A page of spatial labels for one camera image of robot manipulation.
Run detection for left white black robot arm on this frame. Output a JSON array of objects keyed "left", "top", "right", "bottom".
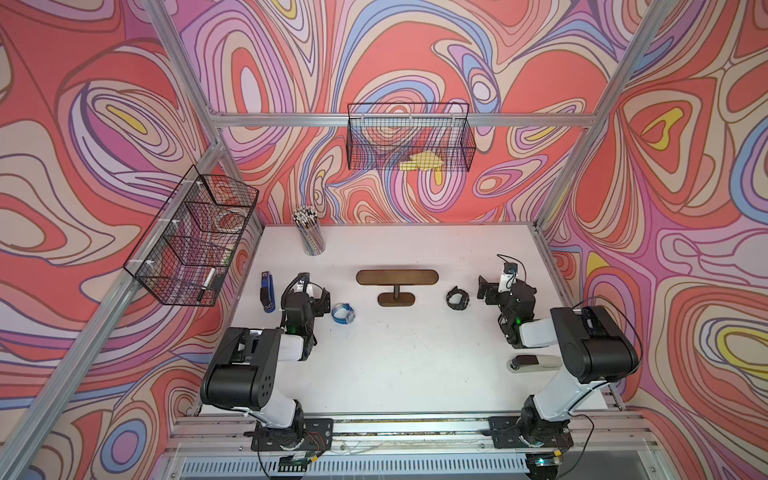
[{"left": 200, "top": 272, "right": 331, "bottom": 450}]

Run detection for blue transparent wrist watch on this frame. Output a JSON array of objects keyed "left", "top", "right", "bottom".
[{"left": 331, "top": 303, "right": 356, "bottom": 325}]

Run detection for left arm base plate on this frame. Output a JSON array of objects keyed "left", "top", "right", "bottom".
[{"left": 251, "top": 418, "right": 334, "bottom": 453}]

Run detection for aluminium mounting rail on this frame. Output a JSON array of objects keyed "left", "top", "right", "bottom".
[{"left": 168, "top": 411, "right": 658, "bottom": 450}]

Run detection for black sport wrist watch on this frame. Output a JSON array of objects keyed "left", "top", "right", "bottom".
[{"left": 445, "top": 286, "right": 470, "bottom": 311}]

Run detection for striped pencil cup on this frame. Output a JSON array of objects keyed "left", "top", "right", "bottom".
[{"left": 293, "top": 206, "right": 326, "bottom": 256}]

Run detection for silver black stapler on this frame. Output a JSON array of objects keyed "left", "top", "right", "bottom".
[{"left": 506, "top": 354, "right": 562, "bottom": 373}]

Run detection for black wire basket wall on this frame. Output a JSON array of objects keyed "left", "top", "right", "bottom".
[
  {"left": 123, "top": 166, "right": 259, "bottom": 307},
  {"left": 346, "top": 100, "right": 476, "bottom": 173}
]

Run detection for black wire basket back wall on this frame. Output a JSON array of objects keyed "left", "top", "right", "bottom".
[{"left": 346, "top": 100, "right": 476, "bottom": 173}]

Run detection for black wire basket left wall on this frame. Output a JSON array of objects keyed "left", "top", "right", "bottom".
[{"left": 123, "top": 166, "right": 259, "bottom": 307}]

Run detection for tape roll in basket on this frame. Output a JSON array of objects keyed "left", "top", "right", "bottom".
[{"left": 214, "top": 209, "right": 247, "bottom": 234}]

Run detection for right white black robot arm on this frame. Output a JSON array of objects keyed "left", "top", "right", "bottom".
[{"left": 477, "top": 274, "right": 640, "bottom": 448}]

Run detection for yellow sticky notes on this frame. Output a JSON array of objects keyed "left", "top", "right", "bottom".
[{"left": 398, "top": 151, "right": 444, "bottom": 171}]

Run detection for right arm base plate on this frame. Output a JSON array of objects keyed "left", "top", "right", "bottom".
[{"left": 481, "top": 416, "right": 574, "bottom": 451}]

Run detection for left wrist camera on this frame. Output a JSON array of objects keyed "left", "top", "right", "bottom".
[{"left": 293, "top": 272, "right": 321, "bottom": 298}]

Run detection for brown wooden watch stand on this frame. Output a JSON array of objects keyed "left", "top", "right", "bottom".
[{"left": 356, "top": 269, "right": 439, "bottom": 308}]

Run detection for white marker in basket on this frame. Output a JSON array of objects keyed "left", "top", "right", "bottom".
[{"left": 196, "top": 267, "right": 215, "bottom": 303}]

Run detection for blue stapler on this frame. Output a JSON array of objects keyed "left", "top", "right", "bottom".
[{"left": 259, "top": 271, "right": 276, "bottom": 313}]

